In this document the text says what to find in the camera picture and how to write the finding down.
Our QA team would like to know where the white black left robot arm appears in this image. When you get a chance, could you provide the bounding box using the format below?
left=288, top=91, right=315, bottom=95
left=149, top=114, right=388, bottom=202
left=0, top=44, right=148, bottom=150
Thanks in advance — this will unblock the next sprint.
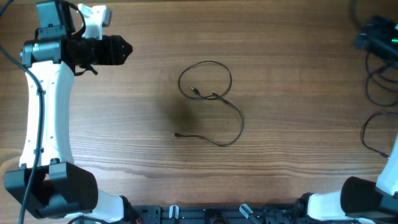
left=4, top=1, right=142, bottom=223

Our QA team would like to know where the black left camera cable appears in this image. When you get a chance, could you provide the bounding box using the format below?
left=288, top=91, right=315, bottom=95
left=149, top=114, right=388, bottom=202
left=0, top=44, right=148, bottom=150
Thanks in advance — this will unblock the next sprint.
left=0, top=0, right=88, bottom=224

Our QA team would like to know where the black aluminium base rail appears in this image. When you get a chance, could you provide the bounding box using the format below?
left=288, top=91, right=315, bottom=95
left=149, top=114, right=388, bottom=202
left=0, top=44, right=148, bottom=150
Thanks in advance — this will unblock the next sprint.
left=132, top=204, right=309, bottom=224

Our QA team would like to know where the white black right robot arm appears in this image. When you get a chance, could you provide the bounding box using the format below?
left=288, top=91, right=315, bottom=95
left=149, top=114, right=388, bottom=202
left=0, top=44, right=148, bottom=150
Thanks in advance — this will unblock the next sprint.
left=291, top=16, right=397, bottom=223

